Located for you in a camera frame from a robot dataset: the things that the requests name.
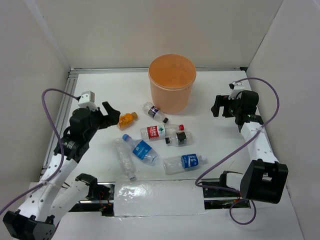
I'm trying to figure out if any crushed clear label-less bottle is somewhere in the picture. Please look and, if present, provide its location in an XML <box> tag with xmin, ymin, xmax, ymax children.
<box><xmin>114</xmin><ymin>138</ymin><xmax>136</xmax><ymax>181</ymax></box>

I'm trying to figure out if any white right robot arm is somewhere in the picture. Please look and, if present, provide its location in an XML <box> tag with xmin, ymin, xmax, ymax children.
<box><xmin>211</xmin><ymin>90</ymin><xmax>289</xmax><ymax>204</ymax></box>

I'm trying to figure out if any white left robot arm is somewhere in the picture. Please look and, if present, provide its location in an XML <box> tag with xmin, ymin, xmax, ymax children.
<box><xmin>3</xmin><ymin>101</ymin><xmax>120</xmax><ymax>240</ymax></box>

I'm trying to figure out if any orange plastic bin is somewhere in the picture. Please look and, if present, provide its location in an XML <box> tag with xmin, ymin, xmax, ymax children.
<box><xmin>148</xmin><ymin>54</ymin><xmax>197</xmax><ymax>114</ymax></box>

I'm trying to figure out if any small orange juice bottle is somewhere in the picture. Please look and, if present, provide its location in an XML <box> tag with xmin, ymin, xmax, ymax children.
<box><xmin>117</xmin><ymin>112</ymin><xmax>138</xmax><ymax>130</ymax></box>

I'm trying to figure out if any dark blue label bottle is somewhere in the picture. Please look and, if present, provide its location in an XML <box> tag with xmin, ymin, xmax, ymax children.
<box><xmin>142</xmin><ymin>102</ymin><xmax>169</xmax><ymax>124</ymax></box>

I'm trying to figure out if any red green label bottle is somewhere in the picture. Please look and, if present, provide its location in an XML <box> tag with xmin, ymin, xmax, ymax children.
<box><xmin>140</xmin><ymin>124</ymin><xmax>185</xmax><ymax>141</ymax></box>

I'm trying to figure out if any light blue label bottle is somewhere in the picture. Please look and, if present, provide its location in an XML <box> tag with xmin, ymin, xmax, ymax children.
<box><xmin>122</xmin><ymin>134</ymin><xmax>158</xmax><ymax>166</ymax></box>

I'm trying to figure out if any black label clear bottle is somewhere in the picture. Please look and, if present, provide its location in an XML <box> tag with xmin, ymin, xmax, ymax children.
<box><xmin>165</xmin><ymin>131</ymin><xmax>193</xmax><ymax>147</ymax></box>

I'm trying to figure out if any blue label white-cap bottle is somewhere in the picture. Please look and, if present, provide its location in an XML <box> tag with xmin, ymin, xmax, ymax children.
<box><xmin>162</xmin><ymin>153</ymin><xmax>208</xmax><ymax>176</ymax></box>

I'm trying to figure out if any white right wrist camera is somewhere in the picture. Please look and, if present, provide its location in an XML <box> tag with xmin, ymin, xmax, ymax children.
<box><xmin>228</xmin><ymin>82</ymin><xmax>245</xmax><ymax>100</ymax></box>

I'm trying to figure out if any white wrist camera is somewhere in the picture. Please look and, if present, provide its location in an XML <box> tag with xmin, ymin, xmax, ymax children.
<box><xmin>78</xmin><ymin>91</ymin><xmax>98</xmax><ymax>111</ymax></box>
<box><xmin>228</xmin><ymin>82</ymin><xmax>245</xmax><ymax>100</ymax></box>

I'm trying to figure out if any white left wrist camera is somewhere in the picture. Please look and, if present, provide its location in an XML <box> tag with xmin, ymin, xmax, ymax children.
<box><xmin>78</xmin><ymin>91</ymin><xmax>98</xmax><ymax>111</ymax></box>

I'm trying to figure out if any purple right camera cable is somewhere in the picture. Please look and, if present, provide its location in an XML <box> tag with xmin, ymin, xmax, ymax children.
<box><xmin>194</xmin><ymin>77</ymin><xmax>280</xmax><ymax>225</ymax></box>

